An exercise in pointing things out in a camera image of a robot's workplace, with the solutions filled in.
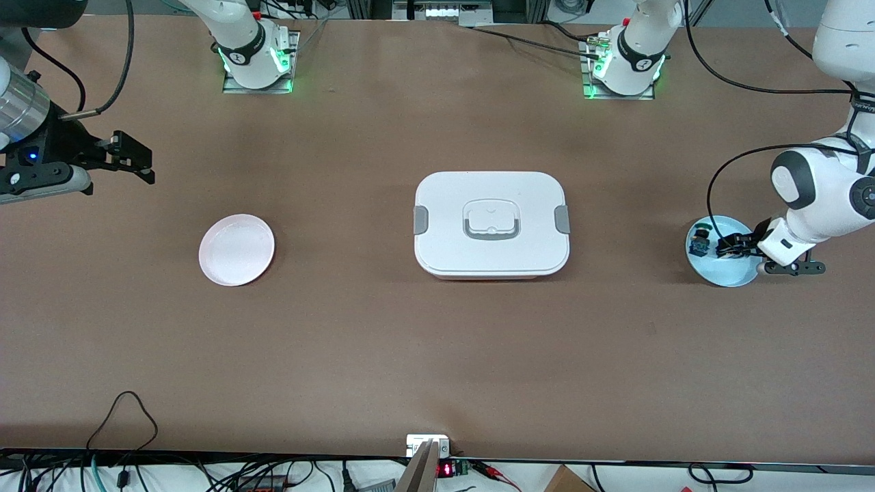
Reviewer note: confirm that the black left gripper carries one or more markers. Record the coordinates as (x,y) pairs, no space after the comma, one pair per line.
(741,242)

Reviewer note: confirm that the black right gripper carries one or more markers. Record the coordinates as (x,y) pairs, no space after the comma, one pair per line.
(63,141)

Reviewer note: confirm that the orange push-button switch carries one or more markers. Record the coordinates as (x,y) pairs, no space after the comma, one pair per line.
(729,249)

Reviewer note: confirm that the light blue round plate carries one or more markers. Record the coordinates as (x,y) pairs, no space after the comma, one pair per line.
(731,273)

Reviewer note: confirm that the pink round plate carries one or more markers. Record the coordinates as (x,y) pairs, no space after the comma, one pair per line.
(236,249)

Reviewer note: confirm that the white lidded box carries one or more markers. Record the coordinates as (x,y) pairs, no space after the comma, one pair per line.
(492,253)

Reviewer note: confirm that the brown cardboard piece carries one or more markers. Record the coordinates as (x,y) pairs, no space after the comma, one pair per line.
(567,482)

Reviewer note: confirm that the red and black clip leads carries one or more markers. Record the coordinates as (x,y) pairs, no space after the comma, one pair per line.
(495,473)

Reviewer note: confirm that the red digit display board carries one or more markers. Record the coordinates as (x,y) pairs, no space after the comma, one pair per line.
(446,469)

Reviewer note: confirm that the small white device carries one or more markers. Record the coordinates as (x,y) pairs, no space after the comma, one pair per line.
(417,443)

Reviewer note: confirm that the grey metal bar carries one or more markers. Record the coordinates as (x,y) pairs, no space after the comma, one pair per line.
(418,475)

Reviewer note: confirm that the green push-button switch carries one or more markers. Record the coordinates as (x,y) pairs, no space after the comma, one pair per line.
(700,240)

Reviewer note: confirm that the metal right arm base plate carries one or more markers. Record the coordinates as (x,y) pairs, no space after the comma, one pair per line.
(232,89)

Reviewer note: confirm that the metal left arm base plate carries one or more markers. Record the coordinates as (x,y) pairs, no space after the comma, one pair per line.
(618,97)

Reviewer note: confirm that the aluminium frame with lights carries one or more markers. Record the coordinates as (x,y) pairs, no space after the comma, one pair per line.
(444,12)

